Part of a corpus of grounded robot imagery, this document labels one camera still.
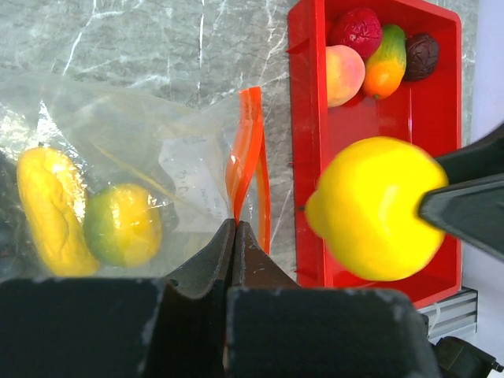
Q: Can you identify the red wrinkled fruit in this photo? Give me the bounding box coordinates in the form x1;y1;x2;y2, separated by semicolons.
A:
328;8;383;60

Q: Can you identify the yellow pear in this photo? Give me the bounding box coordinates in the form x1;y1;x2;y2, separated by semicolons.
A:
304;136;448;281

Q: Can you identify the dark purple passionfruit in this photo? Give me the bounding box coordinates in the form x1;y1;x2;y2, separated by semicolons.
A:
403;32;439;82

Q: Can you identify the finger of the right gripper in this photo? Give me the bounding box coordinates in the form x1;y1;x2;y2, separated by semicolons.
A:
435;123;504;185
418;173;503;261

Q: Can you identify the red plastic bin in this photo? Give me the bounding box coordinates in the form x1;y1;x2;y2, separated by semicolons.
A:
287;0;462;287

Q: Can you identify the green orange mango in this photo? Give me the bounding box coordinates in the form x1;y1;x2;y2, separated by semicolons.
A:
362;24;406;100

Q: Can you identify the clear zip top bag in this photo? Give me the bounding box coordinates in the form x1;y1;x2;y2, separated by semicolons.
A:
1;70;271;280

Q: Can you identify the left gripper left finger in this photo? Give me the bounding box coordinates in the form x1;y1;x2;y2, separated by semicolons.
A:
1;220;235;377

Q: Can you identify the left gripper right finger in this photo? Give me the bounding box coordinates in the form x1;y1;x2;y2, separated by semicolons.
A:
226;222;439;377

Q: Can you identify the peach fruit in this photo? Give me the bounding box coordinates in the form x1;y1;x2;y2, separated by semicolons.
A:
325;45;365;108

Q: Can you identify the green yellow orange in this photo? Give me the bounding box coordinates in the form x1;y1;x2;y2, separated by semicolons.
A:
83;183;162;268

